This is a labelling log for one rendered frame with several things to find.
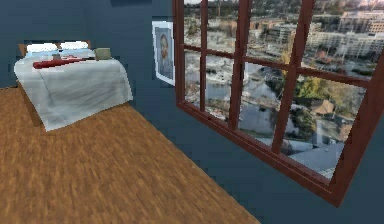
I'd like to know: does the framed portrait picture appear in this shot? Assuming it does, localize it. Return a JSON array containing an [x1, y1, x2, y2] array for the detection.
[[151, 20, 176, 87]]

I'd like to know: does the red framed window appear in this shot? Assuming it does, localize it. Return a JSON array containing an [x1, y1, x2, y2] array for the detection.
[[171, 0, 384, 208]]

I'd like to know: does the olive green box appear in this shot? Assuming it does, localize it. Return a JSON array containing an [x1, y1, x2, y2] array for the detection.
[[94, 47, 112, 61]]

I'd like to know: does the bed with white sheet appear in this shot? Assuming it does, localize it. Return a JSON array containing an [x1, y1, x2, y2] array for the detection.
[[13, 40, 134, 133]]

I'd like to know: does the red bat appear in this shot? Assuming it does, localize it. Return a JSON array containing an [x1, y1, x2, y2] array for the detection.
[[32, 57, 96, 70]]

